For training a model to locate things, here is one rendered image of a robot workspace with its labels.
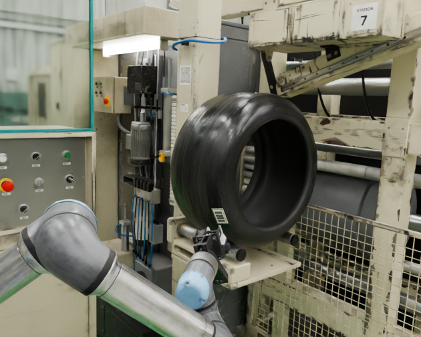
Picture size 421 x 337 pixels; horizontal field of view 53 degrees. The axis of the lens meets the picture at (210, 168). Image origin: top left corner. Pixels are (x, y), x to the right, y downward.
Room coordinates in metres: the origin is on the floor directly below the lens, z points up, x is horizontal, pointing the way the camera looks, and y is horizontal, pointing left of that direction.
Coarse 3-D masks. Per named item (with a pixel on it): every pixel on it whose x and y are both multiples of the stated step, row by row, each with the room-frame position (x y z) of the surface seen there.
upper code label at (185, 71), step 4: (180, 68) 1.76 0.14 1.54; (184, 68) 1.74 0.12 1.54; (188, 68) 1.72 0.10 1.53; (180, 72) 1.76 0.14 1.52; (184, 72) 1.74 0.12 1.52; (188, 72) 1.72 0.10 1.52; (180, 76) 1.76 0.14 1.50; (184, 76) 1.74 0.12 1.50; (188, 76) 1.72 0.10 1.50; (180, 80) 1.76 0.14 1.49; (184, 80) 1.74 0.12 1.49; (188, 80) 1.72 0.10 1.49; (180, 84) 1.76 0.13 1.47
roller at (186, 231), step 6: (180, 228) 1.61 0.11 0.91; (186, 228) 1.59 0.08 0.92; (192, 228) 1.58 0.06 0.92; (180, 234) 1.62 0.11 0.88; (186, 234) 1.58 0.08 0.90; (192, 234) 1.55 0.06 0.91; (234, 246) 1.40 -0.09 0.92; (234, 252) 1.37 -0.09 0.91; (240, 252) 1.36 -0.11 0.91; (234, 258) 1.37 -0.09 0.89; (240, 258) 1.36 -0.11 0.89
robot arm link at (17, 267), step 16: (48, 208) 0.90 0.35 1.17; (64, 208) 0.84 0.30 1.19; (80, 208) 0.87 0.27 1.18; (32, 224) 0.85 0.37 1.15; (96, 224) 0.90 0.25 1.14; (32, 240) 0.81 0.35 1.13; (0, 256) 0.83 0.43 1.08; (16, 256) 0.82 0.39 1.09; (32, 256) 0.80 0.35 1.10; (0, 272) 0.80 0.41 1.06; (16, 272) 0.81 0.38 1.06; (32, 272) 0.82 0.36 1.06; (48, 272) 0.82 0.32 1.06; (0, 288) 0.80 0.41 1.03; (16, 288) 0.82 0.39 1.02
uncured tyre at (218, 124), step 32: (224, 96) 1.53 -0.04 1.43; (256, 96) 1.45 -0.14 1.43; (192, 128) 1.44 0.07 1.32; (224, 128) 1.35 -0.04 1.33; (256, 128) 1.38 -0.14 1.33; (288, 128) 1.70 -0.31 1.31; (192, 160) 1.37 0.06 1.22; (224, 160) 1.31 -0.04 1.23; (256, 160) 1.80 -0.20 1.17; (288, 160) 1.75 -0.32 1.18; (192, 192) 1.37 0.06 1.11; (224, 192) 1.31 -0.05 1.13; (256, 192) 1.78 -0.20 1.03; (288, 192) 1.71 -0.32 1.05; (192, 224) 1.51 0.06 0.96; (224, 224) 1.34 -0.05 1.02; (256, 224) 1.65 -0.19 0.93; (288, 224) 1.51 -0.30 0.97
